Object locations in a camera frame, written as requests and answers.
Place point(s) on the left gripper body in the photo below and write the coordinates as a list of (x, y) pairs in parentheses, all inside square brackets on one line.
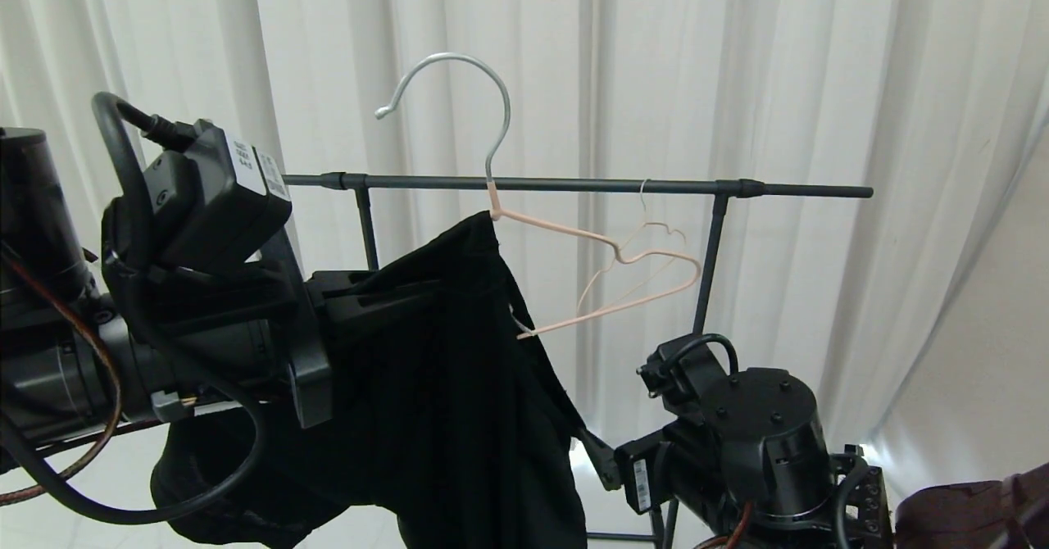
[(229, 344)]

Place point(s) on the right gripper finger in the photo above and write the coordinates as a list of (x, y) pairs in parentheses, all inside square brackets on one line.
[(605, 465)]

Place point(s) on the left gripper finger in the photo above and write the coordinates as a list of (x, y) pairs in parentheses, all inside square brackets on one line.
[(344, 281), (369, 311)]

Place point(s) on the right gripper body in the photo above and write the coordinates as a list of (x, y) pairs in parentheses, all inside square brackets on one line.
[(672, 475)]

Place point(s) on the black garment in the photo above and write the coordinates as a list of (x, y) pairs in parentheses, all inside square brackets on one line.
[(459, 410)]

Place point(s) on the pink clothes hanger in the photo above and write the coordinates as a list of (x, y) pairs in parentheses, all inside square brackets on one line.
[(644, 205), (495, 203)]

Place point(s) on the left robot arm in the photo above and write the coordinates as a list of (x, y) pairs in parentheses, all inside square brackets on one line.
[(41, 205)]

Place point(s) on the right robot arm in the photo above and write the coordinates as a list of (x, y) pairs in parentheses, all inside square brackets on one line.
[(770, 434)]

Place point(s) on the black clothes rack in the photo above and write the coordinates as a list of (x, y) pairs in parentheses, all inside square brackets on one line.
[(574, 184)]

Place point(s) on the white curtain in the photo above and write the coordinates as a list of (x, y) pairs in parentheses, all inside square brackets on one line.
[(737, 57)]

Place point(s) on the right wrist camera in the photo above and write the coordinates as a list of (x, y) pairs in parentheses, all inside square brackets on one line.
[(676, 377)]

